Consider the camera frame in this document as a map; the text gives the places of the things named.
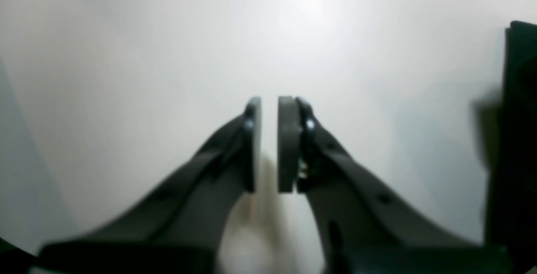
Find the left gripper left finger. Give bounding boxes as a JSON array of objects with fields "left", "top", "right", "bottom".
[{"left": 38, "top": 97, "right": 261, "bottom": 274}]

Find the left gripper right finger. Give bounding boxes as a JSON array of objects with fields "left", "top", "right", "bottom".
[{"left": 277, "top": 96, "right": 512, "bottom": 274}]

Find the black graphic t-shirt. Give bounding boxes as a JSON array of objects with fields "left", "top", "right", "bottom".
[{"left": 490, "top": 21, "right": 537, "bottom": 248}]

